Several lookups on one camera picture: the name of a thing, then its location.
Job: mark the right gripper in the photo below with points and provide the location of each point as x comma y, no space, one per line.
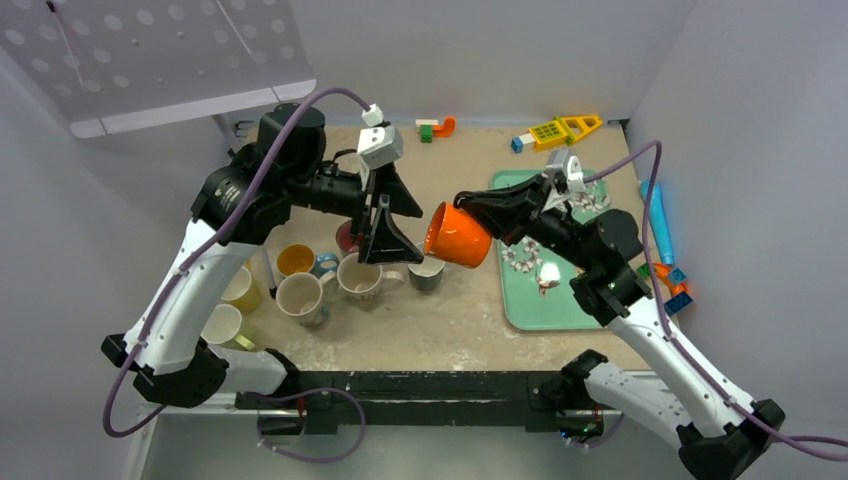
512,212

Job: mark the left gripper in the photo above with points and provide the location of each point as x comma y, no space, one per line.
382,241

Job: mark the orange cup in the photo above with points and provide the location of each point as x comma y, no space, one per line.
455,237

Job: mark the dark teal mug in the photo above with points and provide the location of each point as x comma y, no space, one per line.
426,276

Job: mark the beige floral mug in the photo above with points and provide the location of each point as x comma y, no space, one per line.
303,297
364,284

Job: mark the blue mug yellow inside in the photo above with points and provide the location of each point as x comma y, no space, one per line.
299,258

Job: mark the light green mug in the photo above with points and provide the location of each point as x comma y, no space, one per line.
226,327

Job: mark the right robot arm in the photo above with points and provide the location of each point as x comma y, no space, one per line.
716,428

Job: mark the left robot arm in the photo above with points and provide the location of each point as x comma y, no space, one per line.
235,211

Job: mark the green floral tray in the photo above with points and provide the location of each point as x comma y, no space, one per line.
526,307

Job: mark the orange green toy blocks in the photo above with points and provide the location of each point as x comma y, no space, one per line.
429,129

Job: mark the yellow toy phone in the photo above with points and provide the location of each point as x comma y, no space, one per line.
561,131

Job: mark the blue toy microphone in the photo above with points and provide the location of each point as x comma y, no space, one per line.
659,225

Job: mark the colourful toy blocks cluster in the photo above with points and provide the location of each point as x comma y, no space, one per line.
675,281

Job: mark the perforated music stand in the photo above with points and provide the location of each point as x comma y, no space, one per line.
107,129

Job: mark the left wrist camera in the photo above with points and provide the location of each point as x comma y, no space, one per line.
380,143

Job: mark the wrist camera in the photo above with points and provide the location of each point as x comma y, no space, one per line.
380,143
564,172

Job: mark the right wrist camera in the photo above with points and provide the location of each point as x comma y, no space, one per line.
564,172

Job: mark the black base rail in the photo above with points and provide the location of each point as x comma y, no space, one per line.
535,401

